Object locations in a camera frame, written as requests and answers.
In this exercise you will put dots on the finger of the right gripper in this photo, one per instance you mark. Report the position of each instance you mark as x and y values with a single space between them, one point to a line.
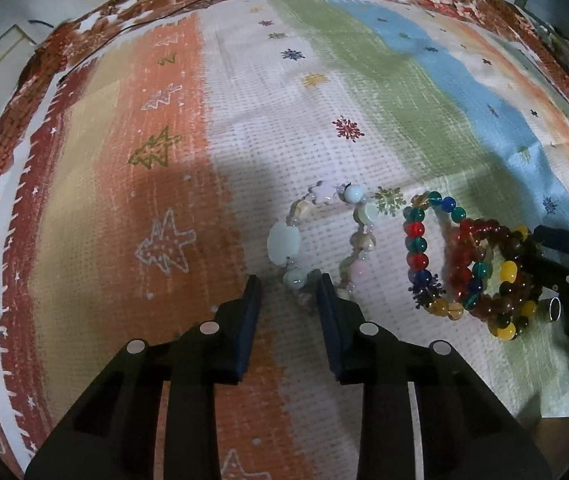
547 273
557 239

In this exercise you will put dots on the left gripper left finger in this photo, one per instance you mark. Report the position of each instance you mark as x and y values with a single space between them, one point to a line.
152 408

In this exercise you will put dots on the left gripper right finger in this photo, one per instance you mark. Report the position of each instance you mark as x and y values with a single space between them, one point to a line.
426 413

